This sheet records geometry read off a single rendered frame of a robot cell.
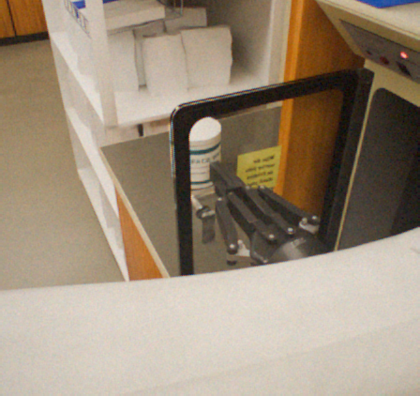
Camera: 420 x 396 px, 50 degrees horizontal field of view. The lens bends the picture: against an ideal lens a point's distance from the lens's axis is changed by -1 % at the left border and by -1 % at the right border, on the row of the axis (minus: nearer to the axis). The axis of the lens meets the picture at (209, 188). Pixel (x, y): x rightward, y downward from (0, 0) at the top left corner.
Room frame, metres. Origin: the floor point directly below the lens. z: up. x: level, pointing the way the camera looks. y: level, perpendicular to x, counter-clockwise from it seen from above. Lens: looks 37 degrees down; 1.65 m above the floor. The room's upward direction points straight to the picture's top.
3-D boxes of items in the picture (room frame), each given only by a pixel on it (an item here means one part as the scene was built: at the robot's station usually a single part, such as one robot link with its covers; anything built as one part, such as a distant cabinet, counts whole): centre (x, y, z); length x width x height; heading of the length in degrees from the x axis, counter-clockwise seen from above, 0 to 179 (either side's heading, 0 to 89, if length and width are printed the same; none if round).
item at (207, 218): (0.52, 0.00, 1.18); 0.02 x 0.02 x 0.06; 26
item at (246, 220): (0.42, -0.05, 1.28); 0.11 x 0.01 x 0.04; 27
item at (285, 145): (0.58, -0.09, 1.19); 0.30 x 0.01 x 0.40; 116
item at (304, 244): (0.37, -0.09, 1.28); 0.09 x 0.08 x 0.07; 26
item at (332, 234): (0.65, -0.23, 1.19); 0.03 x 0.02 x 0.39; 26
